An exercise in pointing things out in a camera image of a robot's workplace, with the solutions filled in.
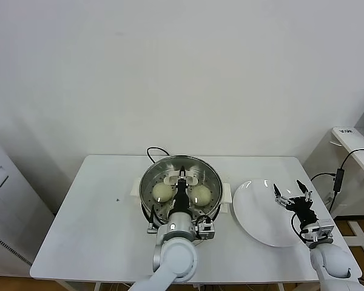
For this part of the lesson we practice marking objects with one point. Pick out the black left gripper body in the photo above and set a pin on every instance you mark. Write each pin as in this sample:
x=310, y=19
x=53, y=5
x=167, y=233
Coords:
x=180, y=201

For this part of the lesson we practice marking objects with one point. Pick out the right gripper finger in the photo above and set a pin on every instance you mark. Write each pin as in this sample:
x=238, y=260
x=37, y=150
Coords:
x=282, y=200
x=307, y=194

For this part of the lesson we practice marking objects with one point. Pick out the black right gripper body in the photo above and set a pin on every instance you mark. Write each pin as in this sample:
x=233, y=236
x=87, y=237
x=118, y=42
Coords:
x=303, y=210

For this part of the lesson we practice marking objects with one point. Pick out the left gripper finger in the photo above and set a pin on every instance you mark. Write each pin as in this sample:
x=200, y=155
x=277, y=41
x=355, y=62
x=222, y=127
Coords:
x=182, y=185
x=182, y=173

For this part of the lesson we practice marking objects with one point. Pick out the glass pot lid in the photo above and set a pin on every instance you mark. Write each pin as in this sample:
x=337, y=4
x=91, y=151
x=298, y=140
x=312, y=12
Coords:
x=171, y=179

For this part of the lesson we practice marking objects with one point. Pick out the white steamed baozi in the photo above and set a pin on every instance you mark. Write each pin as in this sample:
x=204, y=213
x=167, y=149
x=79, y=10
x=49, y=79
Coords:
x=200, y=195
x=162, y=192

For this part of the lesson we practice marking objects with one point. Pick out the stainless steel steamer basket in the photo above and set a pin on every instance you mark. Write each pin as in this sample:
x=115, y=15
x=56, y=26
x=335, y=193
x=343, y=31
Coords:
x=213, y=209

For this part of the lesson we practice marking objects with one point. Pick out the steel steamer pot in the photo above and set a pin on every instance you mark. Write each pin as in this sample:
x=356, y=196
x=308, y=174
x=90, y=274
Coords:
x=227, y=194

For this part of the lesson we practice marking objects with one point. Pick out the white round plate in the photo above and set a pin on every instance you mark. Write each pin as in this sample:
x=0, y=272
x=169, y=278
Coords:
x=254, y=212

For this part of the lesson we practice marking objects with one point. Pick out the small printed desk label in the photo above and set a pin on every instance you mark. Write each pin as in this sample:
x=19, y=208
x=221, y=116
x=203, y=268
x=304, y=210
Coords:
x=345, y=131

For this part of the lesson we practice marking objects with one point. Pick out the white table leg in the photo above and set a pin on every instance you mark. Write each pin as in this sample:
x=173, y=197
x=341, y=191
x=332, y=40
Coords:
x=280, y=288
x=98, y=288

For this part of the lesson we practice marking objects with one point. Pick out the white metal cabinet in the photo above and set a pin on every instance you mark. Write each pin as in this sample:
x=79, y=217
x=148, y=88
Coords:
x=6, y=197

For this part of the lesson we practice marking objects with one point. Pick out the white wall socket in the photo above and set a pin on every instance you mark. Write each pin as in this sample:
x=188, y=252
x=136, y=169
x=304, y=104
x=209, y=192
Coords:
x=328, y=199

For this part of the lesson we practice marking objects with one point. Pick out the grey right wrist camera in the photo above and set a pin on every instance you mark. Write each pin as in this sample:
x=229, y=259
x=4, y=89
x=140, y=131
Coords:
x=324, y=232

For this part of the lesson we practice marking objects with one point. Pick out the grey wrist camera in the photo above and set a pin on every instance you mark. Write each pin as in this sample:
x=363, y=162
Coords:
x=207, y=232
x=324, y=232

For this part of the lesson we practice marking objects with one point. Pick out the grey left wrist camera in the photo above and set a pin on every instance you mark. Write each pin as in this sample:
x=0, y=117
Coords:
x=207, y=232

